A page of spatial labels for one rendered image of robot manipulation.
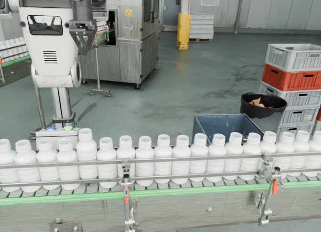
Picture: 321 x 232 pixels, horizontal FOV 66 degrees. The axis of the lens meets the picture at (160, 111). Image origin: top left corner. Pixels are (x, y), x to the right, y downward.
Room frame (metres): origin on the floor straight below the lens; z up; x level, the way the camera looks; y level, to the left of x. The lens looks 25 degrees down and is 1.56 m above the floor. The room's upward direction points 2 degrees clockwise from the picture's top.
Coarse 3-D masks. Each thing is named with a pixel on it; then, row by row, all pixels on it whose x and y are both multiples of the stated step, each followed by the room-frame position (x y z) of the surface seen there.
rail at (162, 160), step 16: (208, 144) 0.72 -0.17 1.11; (224, 144) 0.73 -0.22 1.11; (112, 160) 0.61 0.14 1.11; (144, 160) 0.62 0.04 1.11; (160, 160) 0.63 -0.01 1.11; (176, 160) 0.63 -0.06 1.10; (192, 160) 0.64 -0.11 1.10; (160, 176) 0.63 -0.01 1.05; (176, 176) 0.63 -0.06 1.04; (192, 176) 0.64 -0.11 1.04; (208, 176) 0.65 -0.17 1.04
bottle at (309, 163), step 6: (318, 132) 0.75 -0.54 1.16; (318, 138) 0.72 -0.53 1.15; (312, 144) 0.72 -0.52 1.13; (318, 144) 0.72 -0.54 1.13; (312, 150) 0.71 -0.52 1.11; (318, 150) 0.71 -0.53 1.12; (312, 156) 0.71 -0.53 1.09; (318, 156) 0.70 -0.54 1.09; (306, 162) 0.72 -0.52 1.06; (312, 162) 0.71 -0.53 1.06; (318, 162) 0.70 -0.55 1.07; (306, 174) 0.71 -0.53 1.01; (312, 174) 0.70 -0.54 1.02
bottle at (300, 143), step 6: (300, 132) 0.75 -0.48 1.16; (306, 132) 0.74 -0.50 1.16; (300, 138) 0.72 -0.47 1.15; (306, 138) 0.71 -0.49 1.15; (294, 144) 0.72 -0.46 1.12; (300, 144) 0.71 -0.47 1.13; (306, 144) 0.71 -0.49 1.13; (294, 150) 0.71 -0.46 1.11; (300, 150) 0.70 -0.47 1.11; (306, 150) 0.70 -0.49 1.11; (294, 156) 0.71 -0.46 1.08; (300, 156) 0.70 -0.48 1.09; (306, 156) 0.71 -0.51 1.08; (294, 162) 0.71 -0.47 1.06; (300, 162) 0.70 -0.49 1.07; (294, 168) 0.70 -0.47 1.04; (300, 168) 0.70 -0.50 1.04; (288, 174) 0.71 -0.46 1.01; (294, 174) 0.70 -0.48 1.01
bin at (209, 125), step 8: (200, 120) 1.29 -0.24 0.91; (208, 120) 1.30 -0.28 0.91; (216, 120) 1.31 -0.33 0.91; (224, 120) 1.31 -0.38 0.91; (232, 120) 1.32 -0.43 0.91; (240, 120) 1.33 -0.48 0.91; (248, 120) 1.27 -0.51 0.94; (200, 128) 1.15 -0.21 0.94; (208, 128) 1.30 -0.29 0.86; (216, 128) 1.31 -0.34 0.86; (224, 128) 1.32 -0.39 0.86; (232, 128) 1.32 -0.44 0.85; (240, 128) 1.33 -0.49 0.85; (248, 128) 1.25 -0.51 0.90; (256, 128) 1.18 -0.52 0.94; (192, 136) 1.29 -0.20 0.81; (208, 136) 1.30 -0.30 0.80
